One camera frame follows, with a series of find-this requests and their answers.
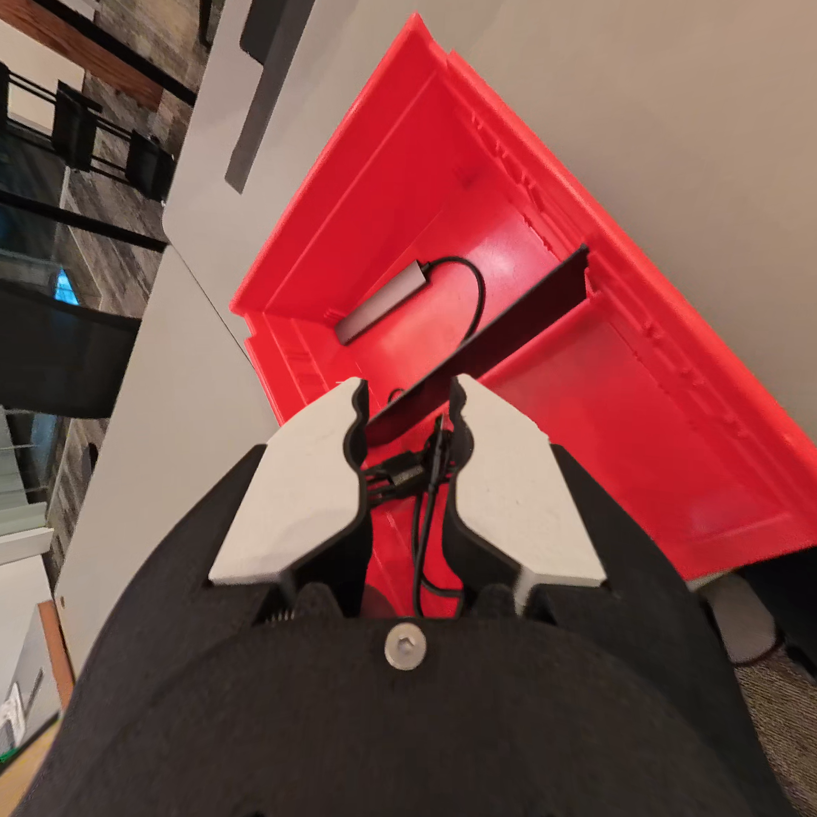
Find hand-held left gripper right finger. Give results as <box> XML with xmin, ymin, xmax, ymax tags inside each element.
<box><xmin>445</xmin><ymin>373</ymin><xmax>608</xmax><ymax>614</ymax></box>

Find black bin divider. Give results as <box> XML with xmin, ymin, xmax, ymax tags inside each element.
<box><xmin>364</xmin><ymin>246</ymin><xmax>594</xmax><ymax>448</ymax></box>

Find black cable red plugs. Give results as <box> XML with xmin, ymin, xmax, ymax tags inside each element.
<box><xmin>362</xmin><ymin>411</ymin><xmax>463</xmax><ymax>616</ymax></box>

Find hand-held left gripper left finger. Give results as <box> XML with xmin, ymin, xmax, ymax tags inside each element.
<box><xmin>207</xmin><ymin>377</ymin><xmax>371</xmax><ymax>611</ymax></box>

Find red plastic bin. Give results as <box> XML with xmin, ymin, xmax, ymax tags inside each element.
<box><xmin>230</xmin><ymin>13</ymin><xmax>817</xmax><ymax>616</ymax></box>

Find silver USB hub white tag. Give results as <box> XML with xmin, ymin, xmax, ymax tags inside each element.
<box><xmin>335</xmin><ymin>262</ymin><xmax>431</xmax><ymax>346</ymax></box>

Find wooden post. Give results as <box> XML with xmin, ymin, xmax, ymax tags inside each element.
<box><xmin>32</xmin><ymin>0</ymin><xmax>199</xmax><ymax>109</ymax></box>

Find black utility cart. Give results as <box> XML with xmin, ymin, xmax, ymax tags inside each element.
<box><xmin>0</xmin><ymin>64</ymin><xmax>177</xmax><ymax>205</ymax></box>

